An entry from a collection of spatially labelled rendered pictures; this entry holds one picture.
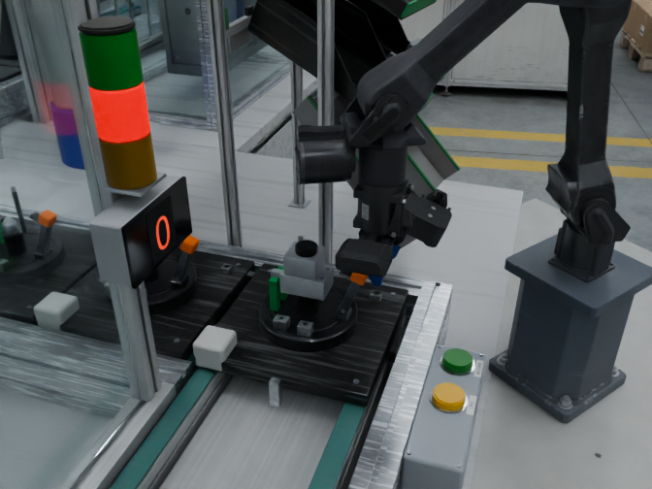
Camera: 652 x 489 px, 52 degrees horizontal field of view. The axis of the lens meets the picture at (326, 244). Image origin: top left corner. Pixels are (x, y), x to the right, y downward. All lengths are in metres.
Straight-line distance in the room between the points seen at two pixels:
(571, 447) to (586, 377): 0.10
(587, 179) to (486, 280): 0.45
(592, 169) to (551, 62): 4.07
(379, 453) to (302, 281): 0.25
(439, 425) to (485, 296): 0.44
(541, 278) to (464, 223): 0.54
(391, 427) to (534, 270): 0.29
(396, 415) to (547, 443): 0.24
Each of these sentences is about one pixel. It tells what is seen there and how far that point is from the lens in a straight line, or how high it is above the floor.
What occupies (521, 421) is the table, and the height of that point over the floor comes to 0.86.
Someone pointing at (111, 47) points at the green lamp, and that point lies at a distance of 0.64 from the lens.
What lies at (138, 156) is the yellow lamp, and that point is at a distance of 0.68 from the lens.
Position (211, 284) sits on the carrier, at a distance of 1.04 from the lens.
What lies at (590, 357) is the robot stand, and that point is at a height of 0.96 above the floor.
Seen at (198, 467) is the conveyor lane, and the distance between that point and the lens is 0.85.
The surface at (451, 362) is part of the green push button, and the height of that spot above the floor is 0.97.
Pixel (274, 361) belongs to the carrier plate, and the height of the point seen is 0.97.
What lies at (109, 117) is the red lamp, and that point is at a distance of 0.66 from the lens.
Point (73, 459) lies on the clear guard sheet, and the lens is 0.80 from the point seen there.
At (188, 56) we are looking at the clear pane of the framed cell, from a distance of 1.89.
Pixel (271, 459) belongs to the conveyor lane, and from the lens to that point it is 0.85.
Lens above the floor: 1.56
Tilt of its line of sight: 31 degrees down
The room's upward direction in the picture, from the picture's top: straight up
